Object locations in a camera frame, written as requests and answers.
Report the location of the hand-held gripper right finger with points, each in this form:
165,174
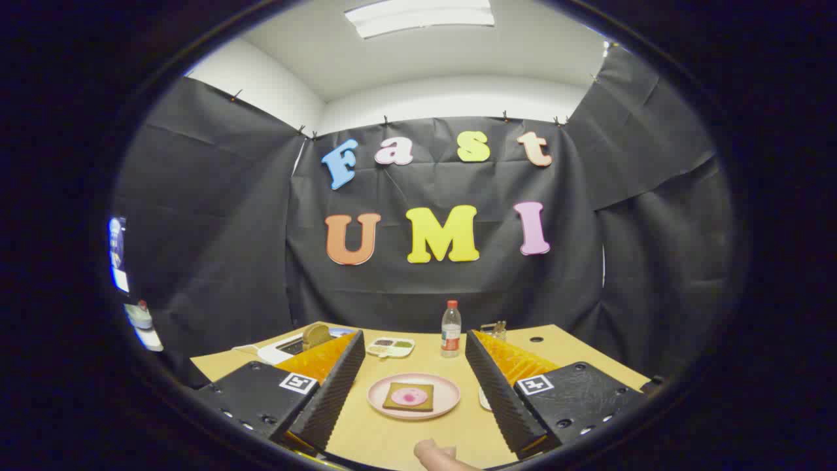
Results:
500,399

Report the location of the white square dish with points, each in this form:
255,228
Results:
483,399

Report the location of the brown bread slice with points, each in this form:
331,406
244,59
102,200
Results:
316,336
388,403

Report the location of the white toaster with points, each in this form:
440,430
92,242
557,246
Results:
271,354

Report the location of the pink ham slice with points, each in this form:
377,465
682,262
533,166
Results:
409,396

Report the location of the bright screen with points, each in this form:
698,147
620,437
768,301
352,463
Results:
118,255

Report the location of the clear bottle red cap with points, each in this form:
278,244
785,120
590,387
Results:
450,333

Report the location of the white container red cap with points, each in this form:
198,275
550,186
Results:
140,317

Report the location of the white divided seasoning tray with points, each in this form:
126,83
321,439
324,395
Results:
390,347

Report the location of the pink round plate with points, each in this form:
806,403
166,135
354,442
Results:
448,396

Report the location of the ceiling light panel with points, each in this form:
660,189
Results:
418,16

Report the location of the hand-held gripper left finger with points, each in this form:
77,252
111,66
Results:
333,399

